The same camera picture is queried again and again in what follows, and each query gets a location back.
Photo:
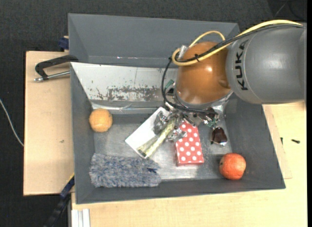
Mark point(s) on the yellow-orange ball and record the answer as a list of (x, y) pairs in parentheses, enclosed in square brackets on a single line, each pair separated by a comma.
[(100, 120)]

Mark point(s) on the orange fruit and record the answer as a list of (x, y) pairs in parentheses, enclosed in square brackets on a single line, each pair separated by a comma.
[(232, 166)]

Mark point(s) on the blue-grey fluffy cloth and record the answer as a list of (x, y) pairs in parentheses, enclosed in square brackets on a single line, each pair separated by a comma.
[(122, 171)]

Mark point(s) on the small black screw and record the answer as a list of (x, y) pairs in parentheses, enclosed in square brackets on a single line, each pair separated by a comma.
[(296, 141)]

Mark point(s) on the red box with white dots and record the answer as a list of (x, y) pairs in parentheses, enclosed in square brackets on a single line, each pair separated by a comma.
[(189, 149)]

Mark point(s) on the dark brown sunglasses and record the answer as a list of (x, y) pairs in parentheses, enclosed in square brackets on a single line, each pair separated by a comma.
[(219, 136)]

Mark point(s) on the white printed card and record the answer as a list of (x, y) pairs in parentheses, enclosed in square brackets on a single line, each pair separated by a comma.
[(143, 135)]

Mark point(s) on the grey metal bin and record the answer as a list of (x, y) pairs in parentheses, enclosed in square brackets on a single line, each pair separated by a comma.
[(146, 40)]

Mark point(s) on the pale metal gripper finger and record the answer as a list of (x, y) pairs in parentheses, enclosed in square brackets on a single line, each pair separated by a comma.
[(160, 123), (162, 137)]

